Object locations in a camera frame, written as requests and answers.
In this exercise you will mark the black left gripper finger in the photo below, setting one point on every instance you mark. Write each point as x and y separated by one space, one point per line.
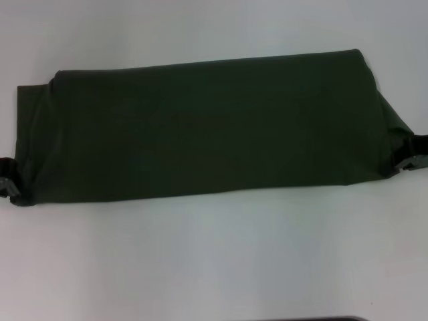
7 168
9 189

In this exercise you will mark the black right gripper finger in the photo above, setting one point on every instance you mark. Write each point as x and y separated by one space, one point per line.
414 164
419 145

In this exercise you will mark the dark green FREE t-shirt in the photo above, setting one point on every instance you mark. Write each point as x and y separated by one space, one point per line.
200 133

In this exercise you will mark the dark flat strip grey rim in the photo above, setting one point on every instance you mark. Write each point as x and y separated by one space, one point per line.
334 318

